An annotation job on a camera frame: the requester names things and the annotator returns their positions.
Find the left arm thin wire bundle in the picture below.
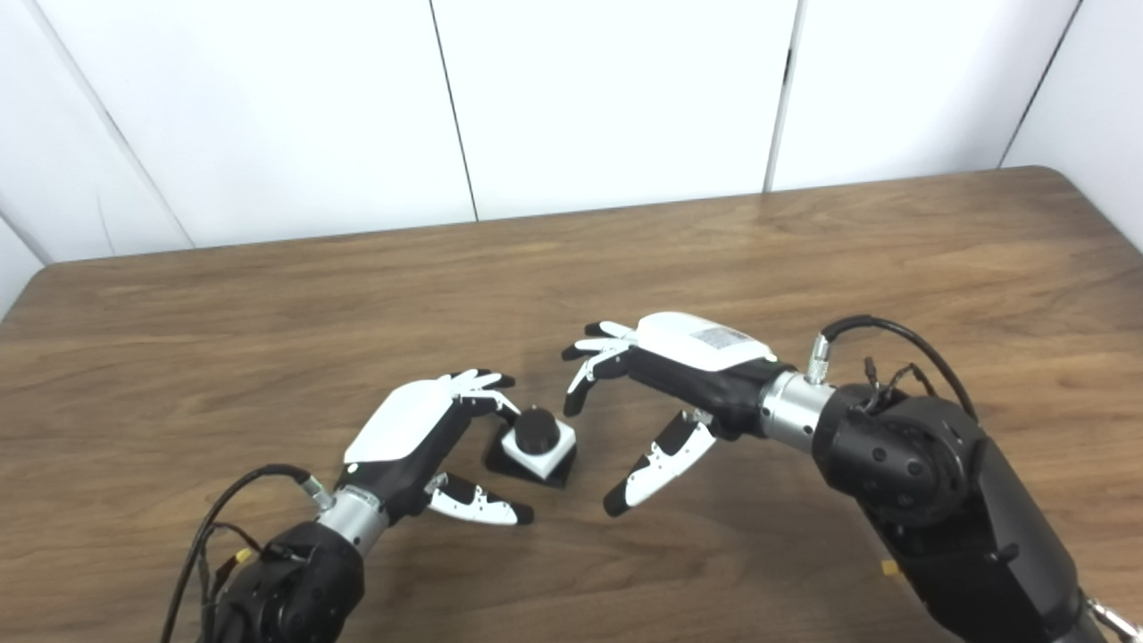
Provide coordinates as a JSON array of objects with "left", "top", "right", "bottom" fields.
[{"left": 196, "top": 522, "right": 262, "bottom": 619}]

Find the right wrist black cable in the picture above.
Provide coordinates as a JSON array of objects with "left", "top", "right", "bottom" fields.
[{"left": 806, "top": 314, "right": 981, "bottom": 426}]

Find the black peg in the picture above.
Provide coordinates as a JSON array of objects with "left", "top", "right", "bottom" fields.
[{"left": 483, "top": 406, "right": 578, "bottom": 489}]

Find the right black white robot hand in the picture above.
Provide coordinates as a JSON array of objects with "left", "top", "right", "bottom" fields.
[{"left": 561, "top": 312, "right": 796, "bottom": 518}]

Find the arm thin wire bundle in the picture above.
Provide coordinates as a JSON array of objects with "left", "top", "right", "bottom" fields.
[
  {"left": 196, "top": 522, "right": 262, "bottom": 619},
  {"left": 861, "top": 357, "right": 940, "bottom": 413}
]

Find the right arm thin wire bundle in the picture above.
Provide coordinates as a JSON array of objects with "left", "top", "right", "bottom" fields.
[{"left": 861, "top": 357, "right": 940, "bottom": 413}]

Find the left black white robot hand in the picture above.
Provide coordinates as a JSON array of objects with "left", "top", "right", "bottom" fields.
[{"left": 335, "top": 368, "right": 535, "bottom": 528}]

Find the white square piece with hole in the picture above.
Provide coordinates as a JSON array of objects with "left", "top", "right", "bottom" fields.
[{"left": 500, "top": 415, "right": 577, "bottom": 477}]

